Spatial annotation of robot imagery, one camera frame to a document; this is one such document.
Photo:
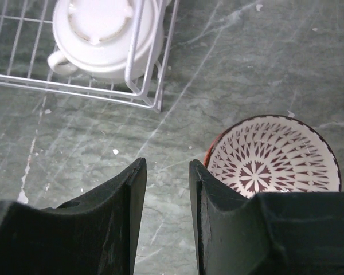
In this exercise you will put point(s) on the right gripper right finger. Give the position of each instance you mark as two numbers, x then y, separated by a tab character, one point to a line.
270	233

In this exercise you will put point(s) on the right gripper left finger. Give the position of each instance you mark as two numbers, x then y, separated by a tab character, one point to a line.
95	233

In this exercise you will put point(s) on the beige patterned bowl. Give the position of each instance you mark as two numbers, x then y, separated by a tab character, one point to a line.
274	153

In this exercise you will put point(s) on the red orange patterned bowl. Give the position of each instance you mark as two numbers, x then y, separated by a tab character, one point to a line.
209	151

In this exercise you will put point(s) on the white wire dish rack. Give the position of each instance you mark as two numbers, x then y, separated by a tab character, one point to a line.
26	42

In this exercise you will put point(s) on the white handled bowl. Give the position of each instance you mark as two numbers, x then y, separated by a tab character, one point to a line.
95	37

